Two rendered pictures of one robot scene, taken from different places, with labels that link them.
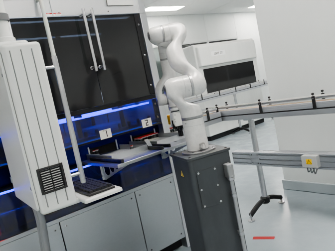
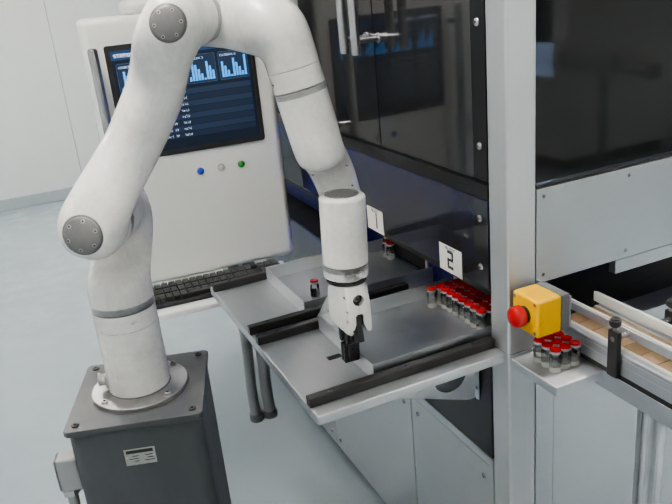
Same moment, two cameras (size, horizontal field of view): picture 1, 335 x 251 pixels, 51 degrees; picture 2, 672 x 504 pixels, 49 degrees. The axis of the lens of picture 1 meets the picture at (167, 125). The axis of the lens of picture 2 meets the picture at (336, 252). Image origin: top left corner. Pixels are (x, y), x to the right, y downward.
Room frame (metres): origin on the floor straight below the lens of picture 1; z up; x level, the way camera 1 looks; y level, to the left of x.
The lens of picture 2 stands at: (2.67, -1.30, 1.60)
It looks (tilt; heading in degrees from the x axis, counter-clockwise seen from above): 21 degrees down; 105
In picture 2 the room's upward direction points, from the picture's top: 6 degrees counter-clockwise
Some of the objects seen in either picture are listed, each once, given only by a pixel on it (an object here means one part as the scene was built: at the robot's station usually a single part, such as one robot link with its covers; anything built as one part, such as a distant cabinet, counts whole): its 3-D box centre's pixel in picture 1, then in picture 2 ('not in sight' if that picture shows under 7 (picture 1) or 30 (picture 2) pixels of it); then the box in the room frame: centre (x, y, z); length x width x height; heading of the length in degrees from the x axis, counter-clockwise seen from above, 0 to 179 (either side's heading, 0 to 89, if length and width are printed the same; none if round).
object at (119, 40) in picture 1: (121, 57); (423, 17); (2.50, 0.22, 1.51); 0.43 x 0.01 x 0.59; 127
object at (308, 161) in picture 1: (310, 161); not in sight; (2.54, -0.98, 0.50); 0.12 x 0.05 x 0.09; 37
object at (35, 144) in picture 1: (26, 125); (189, 137); (1.75, 0.68, 1.19); 0.50 x 0.19 x 0.78; 33
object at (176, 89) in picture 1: (182, 98); (116, 240); (1.93, -0.11, 1.16); 0.19 x 0.12 x 0.24; 99
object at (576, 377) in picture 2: not in sight; (562, 366); (2.75, -0.03, 0.87); 0.14 x 0.13 x 0.02; 37
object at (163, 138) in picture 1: (157, 139); (416, 323); (2.47, 0.09, 0.90); 0.34 x 0.26 x 0.04; 38
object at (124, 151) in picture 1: (116, 152); (347, 273); (2.26, 0.36, 0.90); 0.34 x 0.26 x 0.04; 37
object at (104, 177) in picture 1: (115, 172); not in sight; (2.15, 0.37, 0.80); 0.34 x 0.03 x 0.13; 37
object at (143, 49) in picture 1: (147, 68); (477, 81); (2.61, 0.06, 1.40); 0.04 x 0.01 x 0.80; 127
